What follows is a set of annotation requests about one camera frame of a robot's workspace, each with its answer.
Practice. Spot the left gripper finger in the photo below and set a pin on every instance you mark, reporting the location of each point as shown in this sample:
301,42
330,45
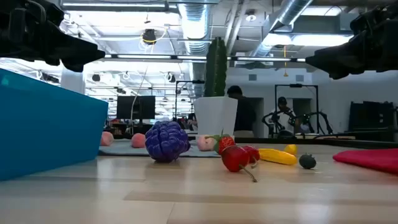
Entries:
82,54

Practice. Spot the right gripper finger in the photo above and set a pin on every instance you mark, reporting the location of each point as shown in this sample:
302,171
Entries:
335,59

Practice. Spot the teal plastic tupperware container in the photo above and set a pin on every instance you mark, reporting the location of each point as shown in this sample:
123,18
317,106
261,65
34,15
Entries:
46,124

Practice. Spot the dark toy blueberry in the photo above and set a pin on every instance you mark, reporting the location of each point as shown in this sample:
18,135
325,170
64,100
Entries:
307,161

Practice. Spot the purple toy grape bunch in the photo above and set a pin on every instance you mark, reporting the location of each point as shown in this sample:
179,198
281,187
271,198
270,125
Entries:
167,141

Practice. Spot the red toy cherry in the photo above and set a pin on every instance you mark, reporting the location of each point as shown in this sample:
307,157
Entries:
234,158
253,153

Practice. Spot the red toy strawberry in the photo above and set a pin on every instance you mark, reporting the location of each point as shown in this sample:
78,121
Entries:
226,143

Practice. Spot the small pink candy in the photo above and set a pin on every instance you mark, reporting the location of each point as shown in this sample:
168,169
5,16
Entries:
203,143

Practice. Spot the white room pillar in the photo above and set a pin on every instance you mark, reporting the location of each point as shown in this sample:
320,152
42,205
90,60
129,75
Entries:
72,81

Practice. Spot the black background robot arms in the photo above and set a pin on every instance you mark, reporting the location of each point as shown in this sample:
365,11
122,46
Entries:
314,123

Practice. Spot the black background cabinet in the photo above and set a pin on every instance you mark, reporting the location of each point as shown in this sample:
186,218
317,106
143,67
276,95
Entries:
371,116

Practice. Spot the black background monitor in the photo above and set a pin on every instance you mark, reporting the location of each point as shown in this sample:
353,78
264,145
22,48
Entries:
136,107

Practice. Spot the person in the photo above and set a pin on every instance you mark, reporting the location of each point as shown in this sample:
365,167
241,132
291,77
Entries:
244,115
190,121
283,113

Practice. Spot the red folded cloth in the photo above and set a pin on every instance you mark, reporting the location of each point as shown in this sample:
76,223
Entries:
370,160

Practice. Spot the grey cloth mat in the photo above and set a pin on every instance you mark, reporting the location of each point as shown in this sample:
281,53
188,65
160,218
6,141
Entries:
130,151

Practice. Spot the long ceiling strip light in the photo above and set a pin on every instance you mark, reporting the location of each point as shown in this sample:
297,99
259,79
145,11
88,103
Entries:
202,57

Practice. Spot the green cactus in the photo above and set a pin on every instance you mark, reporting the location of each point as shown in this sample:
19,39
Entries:
215,68

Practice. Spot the white hexagonal plant pot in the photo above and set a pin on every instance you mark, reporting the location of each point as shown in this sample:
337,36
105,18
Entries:
214,115

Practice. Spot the black background station frame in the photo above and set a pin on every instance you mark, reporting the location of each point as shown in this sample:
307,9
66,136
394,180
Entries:
296,85

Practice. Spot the silver ventilation duct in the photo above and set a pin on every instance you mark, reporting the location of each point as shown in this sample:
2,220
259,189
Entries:
286,15
194,28

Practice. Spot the black aluminium table frame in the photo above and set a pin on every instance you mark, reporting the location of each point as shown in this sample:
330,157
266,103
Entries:
311,142

